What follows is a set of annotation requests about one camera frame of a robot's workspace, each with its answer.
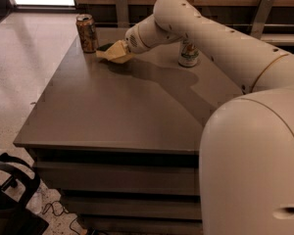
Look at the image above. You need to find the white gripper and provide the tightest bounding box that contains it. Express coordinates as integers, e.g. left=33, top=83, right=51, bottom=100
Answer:
left=107, top=23, right=151, bottom=64

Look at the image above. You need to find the green and yellow sponge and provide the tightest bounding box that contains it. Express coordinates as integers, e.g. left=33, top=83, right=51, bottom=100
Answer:
left=96, top=43, right=112, bottom=60

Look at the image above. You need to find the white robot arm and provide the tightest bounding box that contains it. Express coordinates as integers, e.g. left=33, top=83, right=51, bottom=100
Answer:
left=101, top=0, right=294, bottom=235

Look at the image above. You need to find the orange soda can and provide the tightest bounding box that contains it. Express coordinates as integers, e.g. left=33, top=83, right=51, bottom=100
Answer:
left=75, top=14, right=99, bottom=53

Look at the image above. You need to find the white green soda can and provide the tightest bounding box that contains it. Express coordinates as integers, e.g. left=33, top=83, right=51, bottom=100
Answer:
left=178, top=39, right=199, bottom=68

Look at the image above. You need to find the grey drawer cabinet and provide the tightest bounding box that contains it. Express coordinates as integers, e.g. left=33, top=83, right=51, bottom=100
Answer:
left=14, top=41, right=241, bottom=235

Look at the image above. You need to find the black office chair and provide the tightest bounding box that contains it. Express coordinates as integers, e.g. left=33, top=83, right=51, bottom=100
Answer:
left=0, top=152, right=49, bottom=235

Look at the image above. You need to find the left metal bracket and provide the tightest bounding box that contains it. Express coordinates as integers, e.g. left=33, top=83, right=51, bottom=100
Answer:
left=115, top=0, right=129, bottom=28

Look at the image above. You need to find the metal bracket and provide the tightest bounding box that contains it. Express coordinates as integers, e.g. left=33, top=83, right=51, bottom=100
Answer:
left=115, top=0, right=129, bottom=28
left=250, top=0, right=275, bottom=39

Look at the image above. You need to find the right metal bracket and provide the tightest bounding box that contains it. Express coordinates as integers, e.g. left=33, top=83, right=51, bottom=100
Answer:
left=250, top=0, right=275, bottom=39

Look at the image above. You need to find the black floor cable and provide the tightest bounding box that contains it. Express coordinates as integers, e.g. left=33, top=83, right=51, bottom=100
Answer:
left=41, top=200, right=86, bottom=235

